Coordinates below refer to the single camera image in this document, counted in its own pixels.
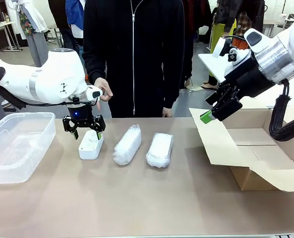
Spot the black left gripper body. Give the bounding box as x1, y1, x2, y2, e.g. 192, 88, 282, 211
66, 100, 96, 128

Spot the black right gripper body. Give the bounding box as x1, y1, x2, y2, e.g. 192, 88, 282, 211
217, 79, 242, 105

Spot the white unwrapped clock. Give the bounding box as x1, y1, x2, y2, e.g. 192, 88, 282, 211
78, 130, 105, 160

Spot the bubble-wrapped white clock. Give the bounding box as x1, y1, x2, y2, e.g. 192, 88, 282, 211
113, 124, 142, 166
146, 132, 174, 169

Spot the person's right forearm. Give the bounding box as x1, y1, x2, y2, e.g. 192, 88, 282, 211
82, 47, 108, 86

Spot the person's left forearm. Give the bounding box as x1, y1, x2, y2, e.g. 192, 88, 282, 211
162, 59, 193, 110

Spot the person's right hand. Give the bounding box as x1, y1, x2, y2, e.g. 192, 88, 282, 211
93, 77, 114, 110

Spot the white table behind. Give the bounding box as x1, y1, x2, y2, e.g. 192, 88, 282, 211
197, 53, 236, 83

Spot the bystander in yellow trousers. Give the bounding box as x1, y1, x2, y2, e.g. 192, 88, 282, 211
201, 14, 237, 90

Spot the open cardboard box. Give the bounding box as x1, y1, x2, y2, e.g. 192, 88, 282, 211
188, 96, 294, 193

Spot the clear plastic container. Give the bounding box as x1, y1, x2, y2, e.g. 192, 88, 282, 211
0, 112, 57, 184

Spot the bystander in plaid shirt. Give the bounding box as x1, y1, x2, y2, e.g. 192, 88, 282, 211
235, 10, 252, 50

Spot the bystander in dark clothes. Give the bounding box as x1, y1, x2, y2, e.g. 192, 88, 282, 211
49, 0, 81, 62

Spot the person in black zip hoodie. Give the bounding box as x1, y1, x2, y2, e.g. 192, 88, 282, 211
82, 0, 193, 119

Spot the white back desk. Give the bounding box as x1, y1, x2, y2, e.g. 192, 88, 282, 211
262, 13, 294, 38

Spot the bystander in blue jacket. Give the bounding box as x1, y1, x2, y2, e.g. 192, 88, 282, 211
65, 0, 88, 40

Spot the figure with white coat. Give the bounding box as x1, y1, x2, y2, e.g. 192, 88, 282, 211
14, 0, 50, 68

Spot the white side table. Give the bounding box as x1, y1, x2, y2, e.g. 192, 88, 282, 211
0, 21, 23, 53

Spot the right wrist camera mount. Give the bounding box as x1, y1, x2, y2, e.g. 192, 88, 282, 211
212, 36, 258, 83

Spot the left arm black cable bundle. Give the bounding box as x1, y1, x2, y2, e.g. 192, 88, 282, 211
0, 66, 27, 110

